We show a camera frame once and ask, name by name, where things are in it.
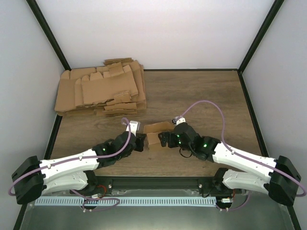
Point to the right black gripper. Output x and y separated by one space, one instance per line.
163 142

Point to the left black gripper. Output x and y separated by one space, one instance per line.
140 142

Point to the brown cardboard box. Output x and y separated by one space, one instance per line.
153 130

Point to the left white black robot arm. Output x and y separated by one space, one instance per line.
34 178

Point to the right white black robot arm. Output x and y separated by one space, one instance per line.
278 178

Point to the stack of flat cardboard sheets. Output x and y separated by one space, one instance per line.
116 88

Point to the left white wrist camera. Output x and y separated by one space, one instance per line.
133 126

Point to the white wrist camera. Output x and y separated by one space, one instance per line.
133 126
178 120

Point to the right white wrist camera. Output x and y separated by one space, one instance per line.
178 120

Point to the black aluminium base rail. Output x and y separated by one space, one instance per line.
153 183

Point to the light blue slotted cable duct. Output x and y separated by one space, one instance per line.
132 201

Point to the black enclosure frame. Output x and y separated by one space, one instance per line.
250 64

